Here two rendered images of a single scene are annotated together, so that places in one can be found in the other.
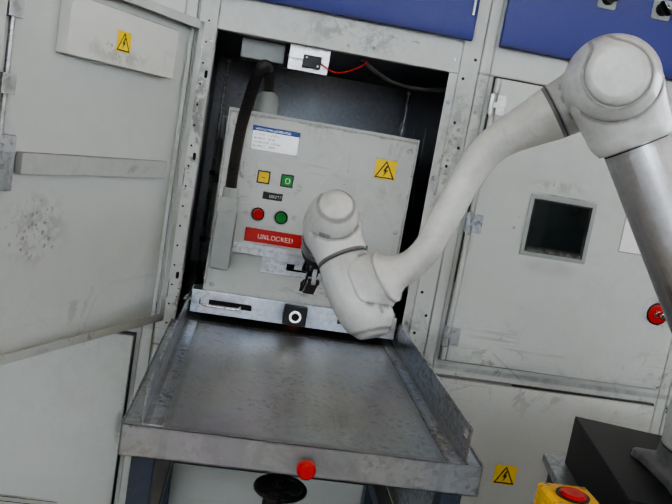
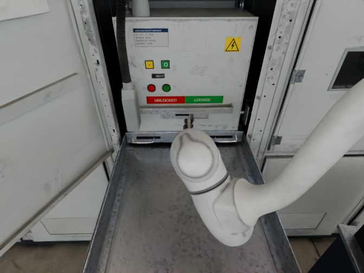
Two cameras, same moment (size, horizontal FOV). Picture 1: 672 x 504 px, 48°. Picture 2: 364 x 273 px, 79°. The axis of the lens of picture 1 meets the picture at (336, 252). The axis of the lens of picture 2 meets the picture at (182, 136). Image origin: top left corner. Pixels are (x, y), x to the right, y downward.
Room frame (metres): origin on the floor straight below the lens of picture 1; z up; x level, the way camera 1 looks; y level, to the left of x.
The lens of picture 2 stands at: (1.10, 0.01, 1.53)
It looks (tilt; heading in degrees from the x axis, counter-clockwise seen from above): 38 degrees down; 6
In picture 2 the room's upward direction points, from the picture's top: straight up
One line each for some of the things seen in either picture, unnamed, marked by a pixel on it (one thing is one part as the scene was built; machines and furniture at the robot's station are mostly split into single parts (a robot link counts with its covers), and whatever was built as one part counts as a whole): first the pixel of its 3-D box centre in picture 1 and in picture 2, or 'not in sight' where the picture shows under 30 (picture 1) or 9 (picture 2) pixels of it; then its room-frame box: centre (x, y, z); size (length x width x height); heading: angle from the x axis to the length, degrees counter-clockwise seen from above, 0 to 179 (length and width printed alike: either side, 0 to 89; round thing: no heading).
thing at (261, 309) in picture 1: (294, 312); (184, 134); (1.94, 0.08, 0.89); 0.54 x 0.05 x 0.06; 97
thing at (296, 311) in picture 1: (295, 315); not in sight; (1.90, 0.08, 0.90); 0.06 x 0.03 x 0.05; 97
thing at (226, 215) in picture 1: (224, 232); (131, 108); (1.83, 0.28, 1.09); 0.08 x 0.05 x 0.17; 7
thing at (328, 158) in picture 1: (310, 219); (184, 85); (1.92, 0.08, 1.15); 0.48 x 0.01 x 0.48; 97
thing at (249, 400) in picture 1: (296, 391); (188, 218); (1.54, 0.03, 0.82); 0.68 x 0.62 x 0.06; 7
